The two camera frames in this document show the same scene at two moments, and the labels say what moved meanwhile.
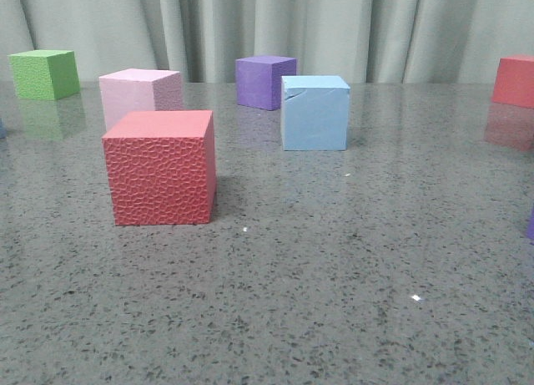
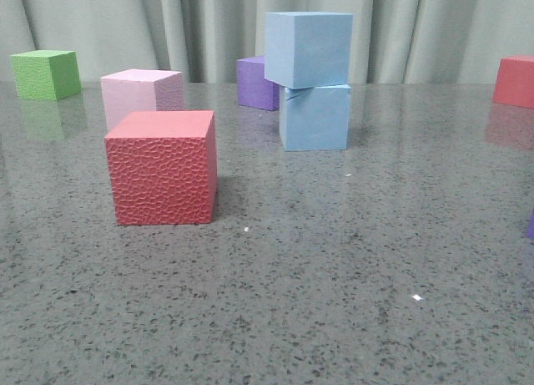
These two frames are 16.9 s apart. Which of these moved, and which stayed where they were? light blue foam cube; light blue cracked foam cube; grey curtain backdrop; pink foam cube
Moved: light blue foam cube
Stayed: grey curtain backdrop; light blue cracked foam cube; pink foam cube
